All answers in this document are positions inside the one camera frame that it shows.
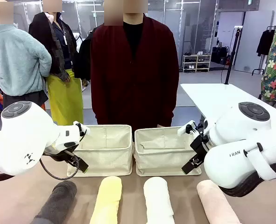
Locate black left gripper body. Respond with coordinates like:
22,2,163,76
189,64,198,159
43,144,80,161

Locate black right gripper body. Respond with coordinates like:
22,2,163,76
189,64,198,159
190,133,210,161

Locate dark grey towel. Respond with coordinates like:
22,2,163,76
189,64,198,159
31,180,78,224

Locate yellow towel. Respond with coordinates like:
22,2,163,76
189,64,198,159
89,176,123,224

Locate white towel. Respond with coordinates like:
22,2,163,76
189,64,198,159
143,176,175,224

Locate pink towel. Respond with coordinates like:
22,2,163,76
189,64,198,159
196,179,241,224

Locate beige fabric basket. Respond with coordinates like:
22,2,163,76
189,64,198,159
67,125,133,177
134,126,202,177

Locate white table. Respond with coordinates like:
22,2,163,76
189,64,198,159
180,83,276,128

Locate person in yellow skirt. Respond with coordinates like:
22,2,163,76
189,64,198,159
28,0,84,126

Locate black braided right arm sleeve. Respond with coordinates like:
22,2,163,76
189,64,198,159
218,158,276,198

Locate white shoe rack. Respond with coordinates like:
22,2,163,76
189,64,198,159
182,54,212,73

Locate person in maroon cardigan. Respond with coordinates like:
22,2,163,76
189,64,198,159
90,0,180,142

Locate black cases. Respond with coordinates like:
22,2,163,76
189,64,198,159
211,46,230,65

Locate black tripod pole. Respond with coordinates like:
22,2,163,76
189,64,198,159
224,27,243,85

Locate figure in black garment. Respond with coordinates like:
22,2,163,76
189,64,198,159
72,32,94,86

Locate person in pale blue fleece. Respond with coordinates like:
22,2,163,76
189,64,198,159
0,0,52,112

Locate black garment on rack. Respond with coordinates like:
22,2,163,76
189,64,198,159
252,26,276,76

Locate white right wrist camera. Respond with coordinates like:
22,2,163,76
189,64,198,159
177,119,203,136

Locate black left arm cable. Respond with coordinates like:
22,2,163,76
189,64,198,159
39,153,80,181

